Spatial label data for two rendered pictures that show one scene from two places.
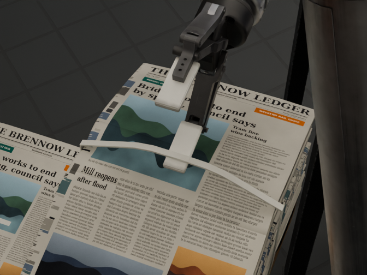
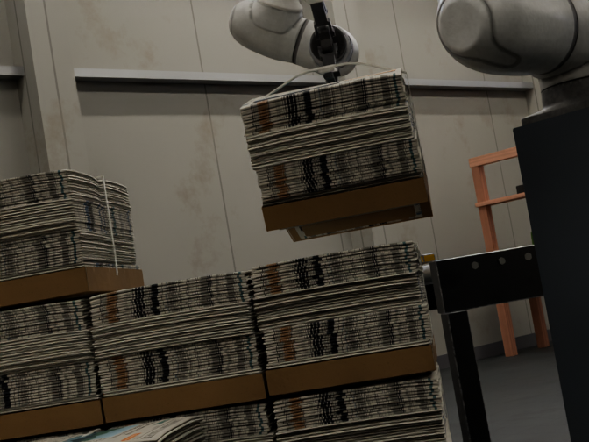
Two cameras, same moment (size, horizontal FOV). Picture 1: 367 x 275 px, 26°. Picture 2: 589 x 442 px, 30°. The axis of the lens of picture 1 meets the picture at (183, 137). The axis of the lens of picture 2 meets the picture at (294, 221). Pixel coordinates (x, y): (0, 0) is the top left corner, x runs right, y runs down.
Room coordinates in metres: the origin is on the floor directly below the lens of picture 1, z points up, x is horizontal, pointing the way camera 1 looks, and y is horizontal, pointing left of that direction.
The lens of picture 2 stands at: (-1.39, 0.59, 0.75)
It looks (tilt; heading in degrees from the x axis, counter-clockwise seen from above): 4 degrees up; 346
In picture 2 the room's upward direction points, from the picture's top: 10 degrees counter-clockwise
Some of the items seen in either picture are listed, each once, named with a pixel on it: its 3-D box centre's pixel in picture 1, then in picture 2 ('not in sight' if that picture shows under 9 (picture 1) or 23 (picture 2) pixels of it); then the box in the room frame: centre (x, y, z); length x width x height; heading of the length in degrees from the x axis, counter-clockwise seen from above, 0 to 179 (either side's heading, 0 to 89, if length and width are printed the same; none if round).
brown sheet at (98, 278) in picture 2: not in sight; (46, 291); (0.78, 0.58, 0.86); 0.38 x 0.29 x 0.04; 160
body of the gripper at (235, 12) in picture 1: (217, 35); (327, 42); (0.71, -0.04, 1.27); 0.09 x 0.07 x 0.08; 159
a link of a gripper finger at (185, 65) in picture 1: (185, 57); not in sight; (0.61, 0.00, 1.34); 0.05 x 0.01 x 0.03; 159
